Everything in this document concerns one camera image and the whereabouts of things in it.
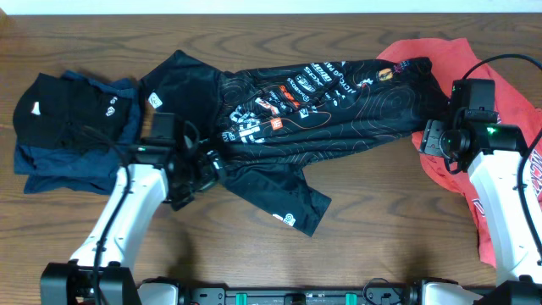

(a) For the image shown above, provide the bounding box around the black printed cycling jersey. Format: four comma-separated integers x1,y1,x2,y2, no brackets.
140,51,449,236

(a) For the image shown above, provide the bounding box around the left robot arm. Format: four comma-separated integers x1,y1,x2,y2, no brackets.
40,113,224,305

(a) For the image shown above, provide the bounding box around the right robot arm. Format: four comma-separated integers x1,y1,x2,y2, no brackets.
417,79,541,304

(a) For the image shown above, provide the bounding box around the red printed t-shirt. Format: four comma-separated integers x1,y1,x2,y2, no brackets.
378,38,541,266

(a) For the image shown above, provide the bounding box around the folded black shirt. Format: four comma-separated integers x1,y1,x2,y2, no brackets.
13,74,136,152

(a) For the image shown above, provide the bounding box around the folded navy blue shirt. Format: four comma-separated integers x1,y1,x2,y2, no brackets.
14,70,143,195

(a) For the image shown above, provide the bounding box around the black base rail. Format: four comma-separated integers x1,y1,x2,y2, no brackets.
139,275,501,305

